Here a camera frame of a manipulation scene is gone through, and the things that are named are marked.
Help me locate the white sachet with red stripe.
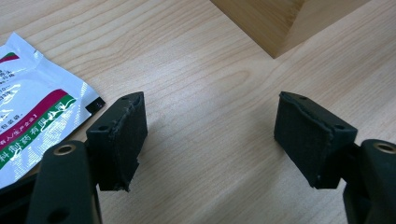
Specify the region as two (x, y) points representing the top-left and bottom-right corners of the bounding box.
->
(0, 32), (106, 190)

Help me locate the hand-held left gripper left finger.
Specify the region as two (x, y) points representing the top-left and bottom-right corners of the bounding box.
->
(85, 91), (149, 192)

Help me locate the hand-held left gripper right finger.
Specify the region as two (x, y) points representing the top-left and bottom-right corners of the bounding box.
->
(273, 91), (360, 190)

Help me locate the wooden tea box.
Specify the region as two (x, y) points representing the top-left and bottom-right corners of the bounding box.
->
(210, 0), (372, 60)

